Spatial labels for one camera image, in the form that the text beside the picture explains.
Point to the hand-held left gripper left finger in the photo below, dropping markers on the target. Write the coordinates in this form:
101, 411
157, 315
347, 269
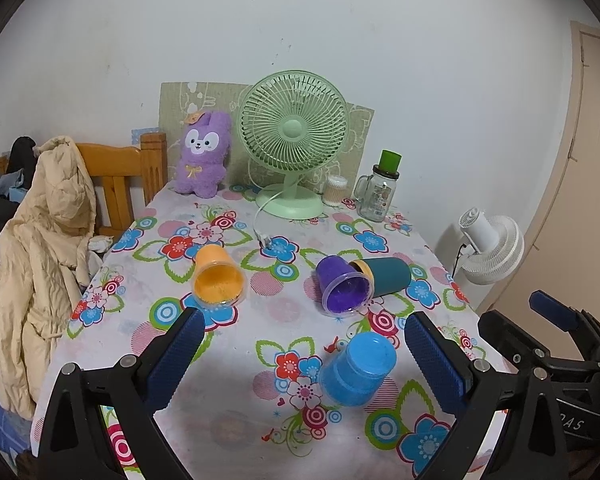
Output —
174, 357

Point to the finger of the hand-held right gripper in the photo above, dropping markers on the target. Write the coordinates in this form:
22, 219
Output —
510, 337
552, 310

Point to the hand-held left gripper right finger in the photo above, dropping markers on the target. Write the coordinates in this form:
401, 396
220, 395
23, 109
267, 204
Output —
436, 366

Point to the blue plastic cup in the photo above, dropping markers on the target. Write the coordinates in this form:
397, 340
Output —
357, 370

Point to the orange plastic cup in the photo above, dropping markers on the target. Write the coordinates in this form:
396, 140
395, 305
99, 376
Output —
219, 280

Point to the teal plastic cup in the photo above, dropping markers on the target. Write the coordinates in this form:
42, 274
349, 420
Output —
390, 275

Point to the purple plastic cup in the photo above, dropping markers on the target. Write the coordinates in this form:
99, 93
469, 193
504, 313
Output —
341, 287

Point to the white standing fan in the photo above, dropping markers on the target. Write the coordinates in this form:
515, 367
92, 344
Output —
495, 250

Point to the floral tablecloth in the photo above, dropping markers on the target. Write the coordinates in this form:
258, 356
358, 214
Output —
260, 320

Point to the beige door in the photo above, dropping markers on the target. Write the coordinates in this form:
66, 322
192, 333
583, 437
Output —
575, 185

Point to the beige padded jacket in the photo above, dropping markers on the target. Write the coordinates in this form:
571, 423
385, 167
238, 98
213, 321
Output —
35, 260

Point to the blue patterned cloth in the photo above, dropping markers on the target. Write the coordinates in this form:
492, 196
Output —
2, 410

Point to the glass jar with green lid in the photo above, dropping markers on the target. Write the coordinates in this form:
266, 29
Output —
378, 192

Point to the wooden chair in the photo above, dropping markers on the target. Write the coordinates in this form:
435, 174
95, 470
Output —
125, 180

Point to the purple plush bunny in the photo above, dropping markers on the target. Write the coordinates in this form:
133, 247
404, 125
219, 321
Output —
202, 160

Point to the cotton swab container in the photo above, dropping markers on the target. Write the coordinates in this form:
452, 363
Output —
335, 191

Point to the dark clothes pile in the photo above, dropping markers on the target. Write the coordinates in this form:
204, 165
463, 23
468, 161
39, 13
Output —
0, 210

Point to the green desk fan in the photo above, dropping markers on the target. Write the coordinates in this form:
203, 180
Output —
294, 130

